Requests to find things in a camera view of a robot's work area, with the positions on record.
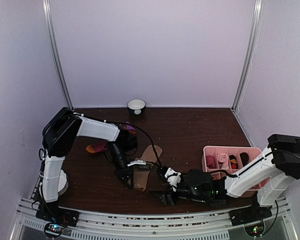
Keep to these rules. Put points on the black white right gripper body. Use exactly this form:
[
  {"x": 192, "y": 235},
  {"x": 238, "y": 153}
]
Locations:
[{"x": 168, "y": 191}]

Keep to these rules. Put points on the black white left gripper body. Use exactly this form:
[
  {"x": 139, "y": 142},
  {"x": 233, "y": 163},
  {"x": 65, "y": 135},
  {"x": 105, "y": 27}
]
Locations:
[{"x": 116, "y": 151}]

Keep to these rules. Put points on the tan ribbed sock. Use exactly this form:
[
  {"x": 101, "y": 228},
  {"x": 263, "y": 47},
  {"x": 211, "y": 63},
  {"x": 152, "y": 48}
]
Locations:
[{"x": 141, "y": 168}]

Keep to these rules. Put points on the purple orange striped sock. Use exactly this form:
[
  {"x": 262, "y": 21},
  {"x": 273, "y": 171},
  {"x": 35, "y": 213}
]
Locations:
[{"x": 102, "y": 145}]

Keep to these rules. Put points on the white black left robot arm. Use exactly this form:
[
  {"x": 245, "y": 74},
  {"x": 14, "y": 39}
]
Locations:
[{"x": 58, "y": 137}]

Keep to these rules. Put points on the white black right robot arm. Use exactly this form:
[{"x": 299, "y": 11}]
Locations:
[{"x": 278, "y": 163}]

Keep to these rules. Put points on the light pink rolled sock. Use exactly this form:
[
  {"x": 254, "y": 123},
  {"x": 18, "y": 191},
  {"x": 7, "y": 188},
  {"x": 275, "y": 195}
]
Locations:
[{"x": 223, "y": 161}]

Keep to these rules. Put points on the pink divided organizer box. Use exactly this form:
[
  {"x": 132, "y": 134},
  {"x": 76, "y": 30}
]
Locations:
[{"x": 218, "y": 173}]

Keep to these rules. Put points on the black red rolled sock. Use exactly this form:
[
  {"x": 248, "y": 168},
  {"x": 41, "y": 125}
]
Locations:
[{"x": 233, "y": 162}]

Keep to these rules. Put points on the dark brown rolled sock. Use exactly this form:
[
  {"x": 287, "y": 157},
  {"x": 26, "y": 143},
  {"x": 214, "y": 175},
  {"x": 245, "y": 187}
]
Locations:
[{"x": 244, "y": 156}]

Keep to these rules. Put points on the white scalloped bowl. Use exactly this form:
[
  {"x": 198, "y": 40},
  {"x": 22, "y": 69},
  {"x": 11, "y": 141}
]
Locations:
[{"x": 63, "y": 183}]

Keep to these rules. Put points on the black white small bowl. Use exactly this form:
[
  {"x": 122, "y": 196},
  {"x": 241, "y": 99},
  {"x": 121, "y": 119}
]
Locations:
[{"x": 136, "y": 107}]

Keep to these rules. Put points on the right circuit board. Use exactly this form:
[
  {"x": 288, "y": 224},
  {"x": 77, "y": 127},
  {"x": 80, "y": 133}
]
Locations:
[{"x": 255, "y": 230}]

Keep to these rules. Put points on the circuit board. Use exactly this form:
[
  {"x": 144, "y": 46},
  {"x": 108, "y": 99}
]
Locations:
[
  {"x": 53, "y": 230},
  {"x": 255, "y": 230}
]

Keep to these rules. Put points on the left circuit board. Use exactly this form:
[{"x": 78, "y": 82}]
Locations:
[{"x": 53, "y": 230}]

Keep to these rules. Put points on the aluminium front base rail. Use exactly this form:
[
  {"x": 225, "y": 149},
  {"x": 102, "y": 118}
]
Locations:
[{"x": 208, "y": 225}]

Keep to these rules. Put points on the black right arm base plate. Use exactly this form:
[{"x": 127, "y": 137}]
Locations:
[{"x": 248, "y": 215}]

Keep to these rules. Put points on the aluminium right side rail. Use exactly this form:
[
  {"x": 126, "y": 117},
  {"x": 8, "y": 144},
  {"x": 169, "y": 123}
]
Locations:
[{"x": 243, "y": 128}]

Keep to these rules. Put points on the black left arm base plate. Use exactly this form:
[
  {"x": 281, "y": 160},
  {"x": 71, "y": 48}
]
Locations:
[{"x": 66, "y": 217}]

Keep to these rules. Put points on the aluminium right corner post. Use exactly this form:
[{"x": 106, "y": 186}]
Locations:
[{"x": 251, "y": 47}]

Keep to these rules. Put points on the aluminium corner post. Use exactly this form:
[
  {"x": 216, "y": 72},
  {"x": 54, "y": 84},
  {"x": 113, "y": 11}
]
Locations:
[
  {"x": 251, "y": 47},
  {"x": 54, "y": 47}
]

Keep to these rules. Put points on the aluminium left corner post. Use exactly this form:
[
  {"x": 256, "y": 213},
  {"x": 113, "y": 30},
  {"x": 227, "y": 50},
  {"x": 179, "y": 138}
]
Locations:
[{"x": 54, "y": 47}]

